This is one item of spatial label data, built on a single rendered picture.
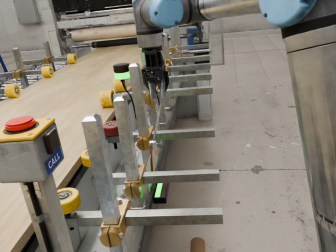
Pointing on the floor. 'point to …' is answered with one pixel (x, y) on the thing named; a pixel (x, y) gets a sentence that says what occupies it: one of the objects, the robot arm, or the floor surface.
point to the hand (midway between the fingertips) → (159, 100)
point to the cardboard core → (197, 245)
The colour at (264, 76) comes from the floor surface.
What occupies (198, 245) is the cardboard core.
